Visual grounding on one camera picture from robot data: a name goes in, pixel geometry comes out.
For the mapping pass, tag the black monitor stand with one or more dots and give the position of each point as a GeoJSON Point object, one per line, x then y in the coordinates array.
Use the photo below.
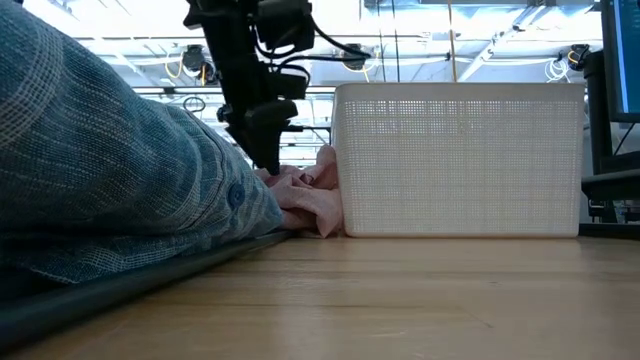
{"type": "Point", "coordinates": [597, 125]}

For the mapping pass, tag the pink cloth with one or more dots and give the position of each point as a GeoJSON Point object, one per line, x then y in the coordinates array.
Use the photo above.
{"type": "Point", "coordinates": [310, 200]}

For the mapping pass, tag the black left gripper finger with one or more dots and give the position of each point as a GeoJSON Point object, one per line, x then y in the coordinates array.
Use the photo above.
{"type": "Point", "coordinates": [245, 147]}
{"type": "Point", "coordinates": [270, 130]}

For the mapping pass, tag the black round ceiling device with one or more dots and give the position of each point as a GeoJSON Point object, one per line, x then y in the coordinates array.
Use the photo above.
{"type": "Point", "coordinates": [579, 56]}
{"type": "Point", "coordinates": [356, 64]}
{"type": "Point", "coordinates": [192, 57]}

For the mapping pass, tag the computer monitor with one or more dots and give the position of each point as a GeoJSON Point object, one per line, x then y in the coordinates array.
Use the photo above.
{"type": "Point", "coordinates": [630, 65]}

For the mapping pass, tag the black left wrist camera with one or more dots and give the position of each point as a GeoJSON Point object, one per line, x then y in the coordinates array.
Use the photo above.
{"type": "Point", "coordinates": [294, 86]}

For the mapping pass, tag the black background stand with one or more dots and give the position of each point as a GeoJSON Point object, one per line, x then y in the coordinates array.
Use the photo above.
{"type": "Point", "coordinates": [295, 128]}

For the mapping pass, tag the white perforated plastic basket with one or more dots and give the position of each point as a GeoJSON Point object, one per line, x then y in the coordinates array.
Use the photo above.
{"type": "Point", "coordinates": [450, 165]}

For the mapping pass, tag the blue plaid shirt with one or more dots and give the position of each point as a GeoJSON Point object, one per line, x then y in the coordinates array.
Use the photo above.
{"type": "Point", "coordinates": [100, 165]}

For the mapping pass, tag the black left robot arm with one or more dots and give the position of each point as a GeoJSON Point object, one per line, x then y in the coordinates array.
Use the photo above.
{"type": "Point", "coordinates": [220, 15]}

